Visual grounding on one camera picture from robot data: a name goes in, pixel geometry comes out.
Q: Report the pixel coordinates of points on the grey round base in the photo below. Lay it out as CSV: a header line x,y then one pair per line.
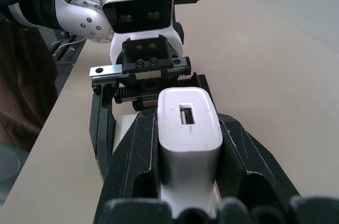
x,y
8,161

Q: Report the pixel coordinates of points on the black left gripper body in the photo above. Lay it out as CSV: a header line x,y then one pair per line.
x,y
144,54

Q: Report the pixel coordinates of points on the white usb charger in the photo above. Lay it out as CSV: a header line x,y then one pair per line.
x,y
185,134

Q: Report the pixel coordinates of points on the brown cloth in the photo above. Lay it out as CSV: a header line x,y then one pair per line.
x,y
21,89

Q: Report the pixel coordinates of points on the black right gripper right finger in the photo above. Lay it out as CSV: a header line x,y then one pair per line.
x,y
246,160

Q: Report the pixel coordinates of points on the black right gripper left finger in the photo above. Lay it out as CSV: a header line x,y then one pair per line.
x,y
132,155

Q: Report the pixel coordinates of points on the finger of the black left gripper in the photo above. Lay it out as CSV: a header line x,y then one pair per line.
x,y
202,81
102,128

